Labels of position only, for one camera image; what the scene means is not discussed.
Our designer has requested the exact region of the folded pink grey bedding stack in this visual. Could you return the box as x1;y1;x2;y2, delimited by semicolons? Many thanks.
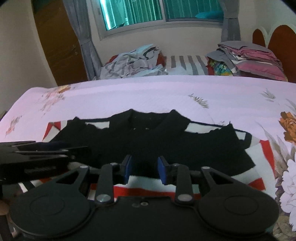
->
206;41;287;81

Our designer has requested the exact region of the red white scalloped headboard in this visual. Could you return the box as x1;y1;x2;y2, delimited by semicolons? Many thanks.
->
252;24;296;83

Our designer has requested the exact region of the colourful floral cloth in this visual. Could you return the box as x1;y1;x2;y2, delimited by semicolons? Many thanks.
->
207;58;233;76

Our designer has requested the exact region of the grey curtain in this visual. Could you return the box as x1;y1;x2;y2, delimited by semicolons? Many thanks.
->
219;0;241;42
63;0;102;80

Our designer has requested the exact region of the crumpled light blue clothes pile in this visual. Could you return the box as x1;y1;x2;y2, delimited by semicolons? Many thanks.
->
99;44;168;80

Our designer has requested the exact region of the pink floral bed sheet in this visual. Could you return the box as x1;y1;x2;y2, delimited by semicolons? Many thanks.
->
1;75;295;240

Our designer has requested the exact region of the left grey curtain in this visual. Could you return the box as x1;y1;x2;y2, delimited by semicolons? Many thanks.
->
63;0;102;80

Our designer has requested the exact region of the striped black red white sweater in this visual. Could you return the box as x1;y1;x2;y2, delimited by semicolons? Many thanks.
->
25;109;275;196

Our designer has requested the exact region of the grey white striped mattress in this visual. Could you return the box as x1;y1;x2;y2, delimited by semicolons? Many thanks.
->
165;55;209;75

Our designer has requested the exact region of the window with green glass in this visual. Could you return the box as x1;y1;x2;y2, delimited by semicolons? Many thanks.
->
91;0;224;39

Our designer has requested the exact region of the brown wooden door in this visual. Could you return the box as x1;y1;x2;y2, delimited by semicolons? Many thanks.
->
31;0;88;86

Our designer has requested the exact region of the right grey curtain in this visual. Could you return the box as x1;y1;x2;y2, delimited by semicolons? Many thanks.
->
219;0;241;42

